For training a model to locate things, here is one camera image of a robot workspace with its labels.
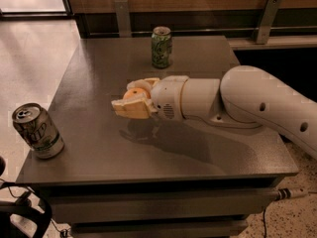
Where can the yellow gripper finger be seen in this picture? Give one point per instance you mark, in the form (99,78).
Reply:
(135,107)
(146,83)

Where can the grey drawer cabinet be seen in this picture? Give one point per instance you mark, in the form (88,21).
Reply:
(122,178)

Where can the silver 7up can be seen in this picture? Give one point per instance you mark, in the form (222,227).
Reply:
(36,127)

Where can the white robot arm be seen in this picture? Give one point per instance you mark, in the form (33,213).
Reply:
(246,97)

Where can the metal wall bracket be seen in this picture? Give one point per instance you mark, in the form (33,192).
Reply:
(123,18)
(262,30)

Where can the black chair part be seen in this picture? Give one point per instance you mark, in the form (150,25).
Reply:
(22,208)

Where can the green soda can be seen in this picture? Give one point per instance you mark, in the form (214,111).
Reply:
(161,47)

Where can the left metal wall bracket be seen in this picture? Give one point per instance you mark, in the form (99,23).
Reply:
(123,18)

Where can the right metal wall bracket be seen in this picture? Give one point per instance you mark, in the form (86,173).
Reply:
(262,30)

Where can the orange fruit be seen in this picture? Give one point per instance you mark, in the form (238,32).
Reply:
(136,91)

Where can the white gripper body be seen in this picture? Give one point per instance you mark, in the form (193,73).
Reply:
(166,98)

